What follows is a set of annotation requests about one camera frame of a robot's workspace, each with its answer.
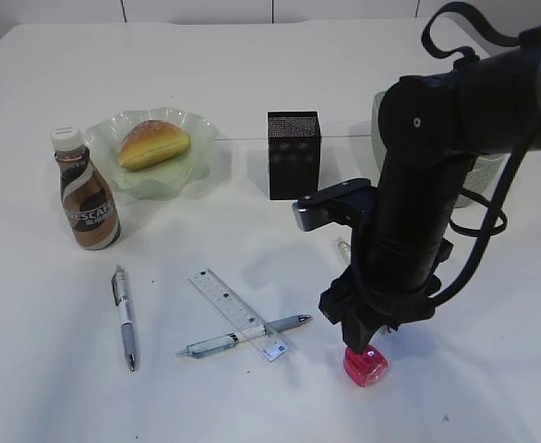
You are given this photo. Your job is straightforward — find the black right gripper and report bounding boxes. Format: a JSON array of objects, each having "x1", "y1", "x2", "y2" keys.
[{"x1": 322, "y1": 76, "x2": 475, "y2": 354}]

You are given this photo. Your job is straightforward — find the pink translucent sharpener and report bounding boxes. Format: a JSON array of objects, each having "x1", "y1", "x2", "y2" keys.
[{"x1": 343, "y1": 345, "x2": 389, "y2": 387}]

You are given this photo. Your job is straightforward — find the beige white ballpoint pen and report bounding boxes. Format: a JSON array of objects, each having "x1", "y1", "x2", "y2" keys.
[{"x1": 333, "y1": 237, "x2": 351, "y2": 268}]

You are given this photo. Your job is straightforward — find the blue clear ballpoint pen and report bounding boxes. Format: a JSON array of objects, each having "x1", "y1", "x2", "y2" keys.
[{"x1": 176, "y1": 315, "x2": 312, "y2": 359}]

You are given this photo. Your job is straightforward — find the clear plastic ruler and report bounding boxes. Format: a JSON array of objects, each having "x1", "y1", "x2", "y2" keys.
[{"x1": 188, "y1": 269, "x2": 289, "y2": 362}]

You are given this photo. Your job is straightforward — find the sugared bread roll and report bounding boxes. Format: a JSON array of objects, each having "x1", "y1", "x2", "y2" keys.
[{"x1": 118, "y1": 120, "x2": 190, "y2": 172}]

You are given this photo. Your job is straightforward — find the brown Nescafe coffee bottle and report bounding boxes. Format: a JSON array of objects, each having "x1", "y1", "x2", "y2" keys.
[{"x1": 50, "y1": 126, "x2": 121, "y2": 250}]

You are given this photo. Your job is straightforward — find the blue black right robot arm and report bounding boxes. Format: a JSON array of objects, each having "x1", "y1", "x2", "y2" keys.
[{"x1": 319, "y1": 2, "x2": 541, "y2": 353}]

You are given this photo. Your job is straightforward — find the black mesh pen holder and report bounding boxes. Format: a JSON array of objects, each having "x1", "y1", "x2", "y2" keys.
[{"x1": 267, "y1": 111, "x2": 322, "y2": 200}]

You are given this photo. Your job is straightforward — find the green woven plastic basket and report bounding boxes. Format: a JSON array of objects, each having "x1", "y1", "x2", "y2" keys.
[{"x1": 371, "y1": 91, "x2": 507, "y2": 195}]

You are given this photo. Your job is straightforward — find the grey white ballpoint pen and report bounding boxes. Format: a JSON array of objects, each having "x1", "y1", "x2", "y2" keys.
[{"x1": 111, "y1": 265, "x2": 138, "y2": 372}]

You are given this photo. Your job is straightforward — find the green wavy glass plate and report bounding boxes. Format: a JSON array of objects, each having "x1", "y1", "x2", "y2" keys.
[{"x1": 84, "y1": 107, "x2": 219, "y2": 199}]

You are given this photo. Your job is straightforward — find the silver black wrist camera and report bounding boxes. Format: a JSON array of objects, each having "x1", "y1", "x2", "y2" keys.
[{"x1": 293, "y1": 178, "x2": 377, "y2": 232}]

